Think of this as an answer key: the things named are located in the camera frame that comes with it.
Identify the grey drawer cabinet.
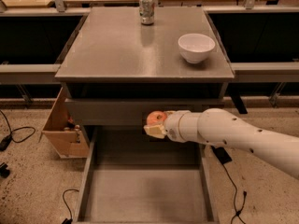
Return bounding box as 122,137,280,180
55,7,234,139

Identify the silver soda can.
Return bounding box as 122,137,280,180
139,0,155,25

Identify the black cable right floor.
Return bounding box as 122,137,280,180
218,159,249,224

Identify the black cable left floor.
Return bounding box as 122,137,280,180
0,109,36,144

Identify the closed grey top drawer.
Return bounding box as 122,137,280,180
65,98,223,126

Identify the black cable near drawer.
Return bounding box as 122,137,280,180
61,189,80,224

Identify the open grey middle drawer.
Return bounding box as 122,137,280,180
74,127,220,224

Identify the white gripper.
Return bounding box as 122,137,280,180
144,110,200,143

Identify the red apple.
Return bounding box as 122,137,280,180
147,111,167,125

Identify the black power adapter right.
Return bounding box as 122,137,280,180
212,147,232,164

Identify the black plug left floor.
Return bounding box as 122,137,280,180
0,162,10,178

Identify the white ceramic bowl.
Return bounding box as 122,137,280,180
178,34,216,63

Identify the cardboard box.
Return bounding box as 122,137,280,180
42,89,89,158

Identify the black cable floor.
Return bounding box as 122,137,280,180
218,159,249,224
0,109,36,144

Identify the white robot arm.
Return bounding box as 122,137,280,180
144,108,299,179

